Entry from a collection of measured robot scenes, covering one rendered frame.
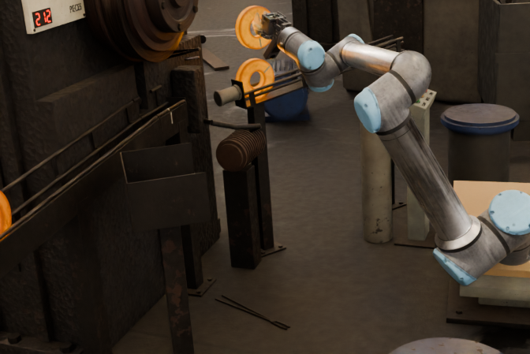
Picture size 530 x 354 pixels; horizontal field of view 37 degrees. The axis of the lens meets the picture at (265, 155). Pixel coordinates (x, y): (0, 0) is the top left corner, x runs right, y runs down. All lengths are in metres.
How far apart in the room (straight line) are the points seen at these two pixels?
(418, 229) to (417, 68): 1.11
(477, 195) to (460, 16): 2.25
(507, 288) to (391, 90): 0.84
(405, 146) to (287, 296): 0.87
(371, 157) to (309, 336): 0.81
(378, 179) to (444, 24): 2.03
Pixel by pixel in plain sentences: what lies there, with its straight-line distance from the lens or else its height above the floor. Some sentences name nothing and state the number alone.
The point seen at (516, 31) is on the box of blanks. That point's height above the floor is 0.60.
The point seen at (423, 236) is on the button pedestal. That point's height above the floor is 0.03.
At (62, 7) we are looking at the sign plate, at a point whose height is 1.11.
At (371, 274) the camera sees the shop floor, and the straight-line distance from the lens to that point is 2.99.
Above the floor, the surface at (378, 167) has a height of 0.33.
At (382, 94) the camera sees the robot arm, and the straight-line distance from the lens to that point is 2.19.
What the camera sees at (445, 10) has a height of 0.60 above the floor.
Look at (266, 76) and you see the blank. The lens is 3.00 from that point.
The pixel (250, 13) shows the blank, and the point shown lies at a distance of 2.90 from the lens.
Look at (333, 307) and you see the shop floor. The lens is 2.79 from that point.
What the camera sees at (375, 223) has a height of 0.09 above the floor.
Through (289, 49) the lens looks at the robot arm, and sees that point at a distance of 2.69.
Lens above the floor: 1.42
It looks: 19 degrees down
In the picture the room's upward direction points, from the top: 4 degrees counter-clockwise
